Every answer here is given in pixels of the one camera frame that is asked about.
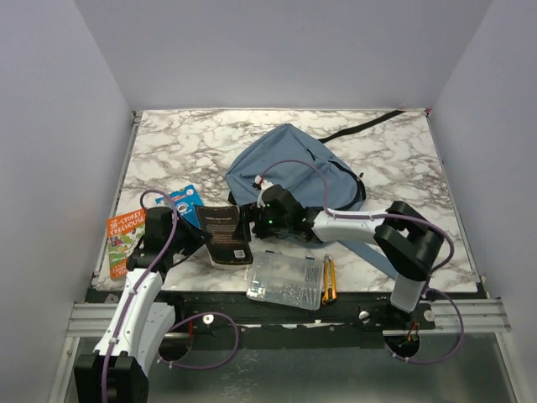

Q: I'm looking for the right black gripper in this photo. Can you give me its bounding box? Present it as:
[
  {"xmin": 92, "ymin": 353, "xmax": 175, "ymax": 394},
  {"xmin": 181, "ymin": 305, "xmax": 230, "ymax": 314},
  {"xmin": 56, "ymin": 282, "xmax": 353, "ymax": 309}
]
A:
[{"xmin": 232, "ymin": 202, "xmax": 291, "ymax": 243}]

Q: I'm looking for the black paperback book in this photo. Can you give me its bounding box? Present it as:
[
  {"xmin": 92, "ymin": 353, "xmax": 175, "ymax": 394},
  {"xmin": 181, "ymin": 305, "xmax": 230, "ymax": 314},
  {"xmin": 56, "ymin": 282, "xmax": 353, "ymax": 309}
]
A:
[{"xmin": 196, "ymin": 206, "xmax": 253, "ymax": 270}]

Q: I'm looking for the blue blister pack card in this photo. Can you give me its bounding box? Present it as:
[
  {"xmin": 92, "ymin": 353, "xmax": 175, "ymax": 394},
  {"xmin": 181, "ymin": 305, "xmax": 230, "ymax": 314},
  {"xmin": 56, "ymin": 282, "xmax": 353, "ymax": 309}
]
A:
[{"xmin": 169, "ymin": 184, "xmax": 204, "ymax": 229}]

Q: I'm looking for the blue student backpack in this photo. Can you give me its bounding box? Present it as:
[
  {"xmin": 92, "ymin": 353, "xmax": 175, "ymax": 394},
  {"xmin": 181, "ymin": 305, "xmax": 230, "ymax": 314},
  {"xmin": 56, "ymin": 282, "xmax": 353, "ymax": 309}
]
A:
[{"xmin": 224, "ymin": 109, "xmax": 408, "ymax": 280}]

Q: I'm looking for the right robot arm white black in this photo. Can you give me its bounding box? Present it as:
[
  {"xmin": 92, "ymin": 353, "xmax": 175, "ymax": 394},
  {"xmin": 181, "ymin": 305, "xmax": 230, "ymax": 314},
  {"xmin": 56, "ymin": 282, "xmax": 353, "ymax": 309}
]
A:
[{"xmin": 232, "ymin": 185, "xmax": 447, "ymax": 329}]

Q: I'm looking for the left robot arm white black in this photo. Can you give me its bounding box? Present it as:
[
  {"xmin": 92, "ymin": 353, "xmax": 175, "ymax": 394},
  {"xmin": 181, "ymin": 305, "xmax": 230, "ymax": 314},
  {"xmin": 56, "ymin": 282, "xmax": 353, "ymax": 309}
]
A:
[{"xmin": 74, "ymin": 207, "xmax": 212, "ymax": 402}]

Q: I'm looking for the orange treehouse book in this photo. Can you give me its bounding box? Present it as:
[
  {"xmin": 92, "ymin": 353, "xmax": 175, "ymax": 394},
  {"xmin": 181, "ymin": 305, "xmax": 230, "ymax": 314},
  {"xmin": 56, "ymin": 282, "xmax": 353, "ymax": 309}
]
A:
[{"xmin": 107, "ymin": 208, "xmax": 146, "ymax": 280}]

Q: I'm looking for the clear plastic screw box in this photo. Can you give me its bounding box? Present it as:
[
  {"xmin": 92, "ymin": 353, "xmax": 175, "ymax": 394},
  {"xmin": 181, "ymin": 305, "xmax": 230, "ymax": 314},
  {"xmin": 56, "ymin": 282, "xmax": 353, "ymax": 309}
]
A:
[{"xmin": 246, "ymin": 252, "xmax": 323, "ymax": 311}]

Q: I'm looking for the yellow utility knife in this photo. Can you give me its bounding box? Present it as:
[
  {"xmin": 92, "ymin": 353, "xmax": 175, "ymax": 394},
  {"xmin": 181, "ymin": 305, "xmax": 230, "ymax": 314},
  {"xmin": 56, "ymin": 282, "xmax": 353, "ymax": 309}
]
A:
[{"xmin": 321, "ymin": 254, "xmax": 337, "ymax": 305}]

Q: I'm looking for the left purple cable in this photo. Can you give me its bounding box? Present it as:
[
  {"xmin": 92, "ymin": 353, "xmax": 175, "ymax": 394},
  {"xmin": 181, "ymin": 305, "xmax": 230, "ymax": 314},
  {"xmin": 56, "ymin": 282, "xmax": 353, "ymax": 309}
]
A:
[{"xmin": 99, "ymin": 191, "xmax": 241, "ymax": 403}]

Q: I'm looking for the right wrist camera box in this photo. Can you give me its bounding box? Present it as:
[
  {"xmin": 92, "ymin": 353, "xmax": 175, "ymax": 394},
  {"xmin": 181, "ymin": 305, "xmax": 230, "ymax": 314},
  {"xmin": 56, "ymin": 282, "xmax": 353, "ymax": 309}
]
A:
[{"xmin": 254, "ymin": 175, "xmax": 274, "ymax": 208}]

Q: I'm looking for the aluminium rail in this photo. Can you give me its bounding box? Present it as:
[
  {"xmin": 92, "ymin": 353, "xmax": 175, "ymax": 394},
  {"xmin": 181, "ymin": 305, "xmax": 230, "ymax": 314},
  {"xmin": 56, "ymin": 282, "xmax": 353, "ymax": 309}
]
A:
[{"xmin": 66, "ymin": 299, "xmax": 512, "ymax": 338}]

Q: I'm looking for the black mounting base plate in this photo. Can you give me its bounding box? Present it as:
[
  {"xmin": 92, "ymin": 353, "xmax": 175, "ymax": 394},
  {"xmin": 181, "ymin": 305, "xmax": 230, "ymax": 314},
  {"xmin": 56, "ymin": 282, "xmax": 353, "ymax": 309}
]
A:
[{"xmin": 83, "ymin": 287, "xmax": 490, "ymax": 352}]

